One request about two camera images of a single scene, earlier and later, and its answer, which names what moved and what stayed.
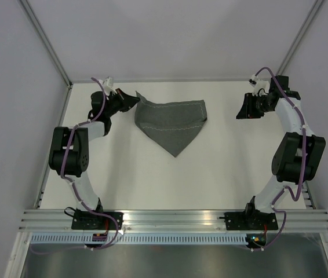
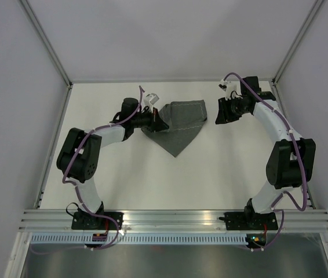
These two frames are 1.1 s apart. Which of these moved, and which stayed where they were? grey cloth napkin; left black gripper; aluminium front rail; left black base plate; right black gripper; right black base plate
Moved: right black gripper; left black gripper
Stayed: grey cloth napkin; right black base plate; aluminium front rail; left black base plate
